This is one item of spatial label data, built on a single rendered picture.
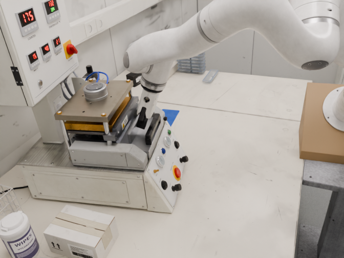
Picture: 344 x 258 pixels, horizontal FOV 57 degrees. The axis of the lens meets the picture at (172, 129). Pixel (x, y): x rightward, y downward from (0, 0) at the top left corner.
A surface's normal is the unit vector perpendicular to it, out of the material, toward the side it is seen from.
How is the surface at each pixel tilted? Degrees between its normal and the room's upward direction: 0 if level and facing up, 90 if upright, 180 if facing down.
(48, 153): 0
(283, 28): 93
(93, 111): 0
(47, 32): 90
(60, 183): 90
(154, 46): 58
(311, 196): 0
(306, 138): 44
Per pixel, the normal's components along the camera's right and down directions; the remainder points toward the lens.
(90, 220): -0.08, -0.83
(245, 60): -0.38, 0.52
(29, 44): 0.98, 0.05
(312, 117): -0.25, -0.24
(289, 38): -0.63, 0.52
